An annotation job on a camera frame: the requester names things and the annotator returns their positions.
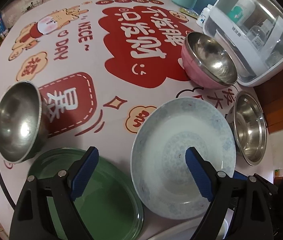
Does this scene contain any blue patterned porcelain plate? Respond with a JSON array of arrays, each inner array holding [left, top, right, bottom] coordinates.
[[130, 98, 236, 219]]

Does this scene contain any wide steel bowl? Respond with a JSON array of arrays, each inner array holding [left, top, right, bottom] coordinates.
[[226, 90, 267, 166]]

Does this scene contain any pink steel bowl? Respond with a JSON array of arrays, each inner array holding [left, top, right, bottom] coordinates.
[[181, 32, 238, 89]]

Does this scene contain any green plate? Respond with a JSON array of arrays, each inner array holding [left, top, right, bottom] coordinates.
[[28, 148, 144, 239]]

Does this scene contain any white paper plate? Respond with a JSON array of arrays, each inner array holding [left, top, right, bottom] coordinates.
[[146, 217, 228, 240]]

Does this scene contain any white bottle sterilizer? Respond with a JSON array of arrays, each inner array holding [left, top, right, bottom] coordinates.
[[203, 0, 283, 87]]

